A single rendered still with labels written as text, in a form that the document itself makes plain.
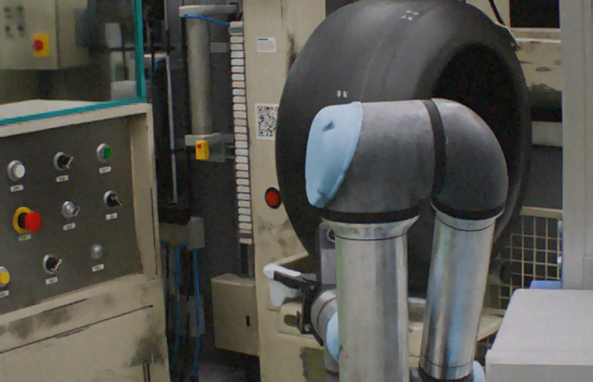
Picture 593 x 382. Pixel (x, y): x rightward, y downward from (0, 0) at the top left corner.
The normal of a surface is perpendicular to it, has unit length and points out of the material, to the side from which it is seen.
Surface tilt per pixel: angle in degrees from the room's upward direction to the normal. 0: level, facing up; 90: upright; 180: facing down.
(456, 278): 110
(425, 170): 105
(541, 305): 0
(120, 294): 90
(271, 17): 90
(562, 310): 0
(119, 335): 90
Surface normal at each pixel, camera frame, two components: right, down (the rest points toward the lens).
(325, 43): -0.44, -0.63
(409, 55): 0.19, -0.40
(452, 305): -0.28, 0.50
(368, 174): 0.06, 0.26
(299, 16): 0.79, 0.07
